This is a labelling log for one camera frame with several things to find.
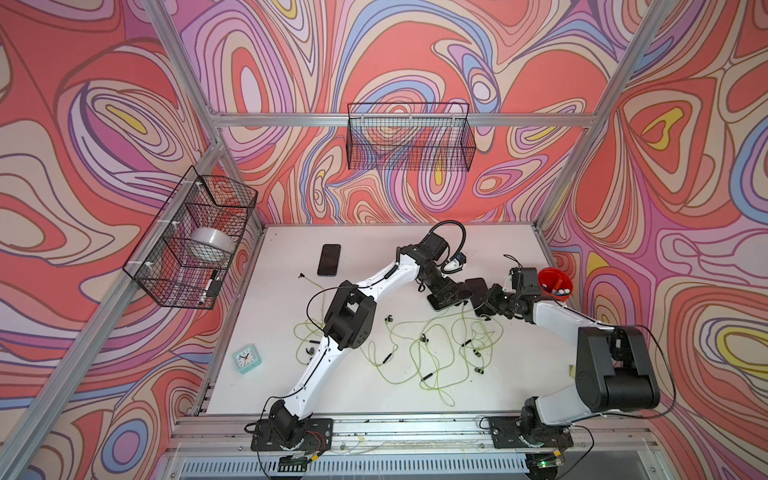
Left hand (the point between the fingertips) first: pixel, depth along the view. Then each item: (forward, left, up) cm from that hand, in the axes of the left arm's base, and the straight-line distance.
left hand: (451, 289), depth 95 cm
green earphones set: (-19, +7, -5) cm, 21 cm away
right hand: (-4, -10, -1) cm, 11 cm away
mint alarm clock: (-21, +61, -4) cm, 65 cm away
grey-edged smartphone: (+16, +42, -4) cm, 45 cm away
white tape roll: (-5, +64, +27) cm, 69 cm away
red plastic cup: (-2, -30, +7) cm, 31 cm away
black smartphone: (-5, -6, +8) cm, 11 cm away
